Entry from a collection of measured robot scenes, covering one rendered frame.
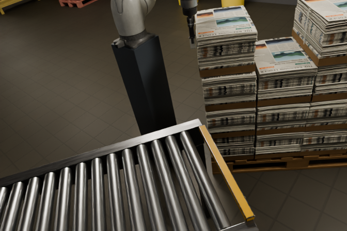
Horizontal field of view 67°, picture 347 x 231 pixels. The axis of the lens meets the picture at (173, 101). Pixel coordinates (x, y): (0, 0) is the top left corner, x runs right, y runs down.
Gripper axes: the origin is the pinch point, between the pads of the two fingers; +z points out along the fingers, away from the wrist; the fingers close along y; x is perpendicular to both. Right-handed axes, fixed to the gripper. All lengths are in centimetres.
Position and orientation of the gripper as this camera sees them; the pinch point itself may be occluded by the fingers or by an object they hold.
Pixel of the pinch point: (192, 42)
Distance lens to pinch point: 149.1
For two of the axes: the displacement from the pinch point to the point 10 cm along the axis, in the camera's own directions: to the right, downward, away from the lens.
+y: 0.4, -6.2, 7.8
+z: 1.3, 7.8, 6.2
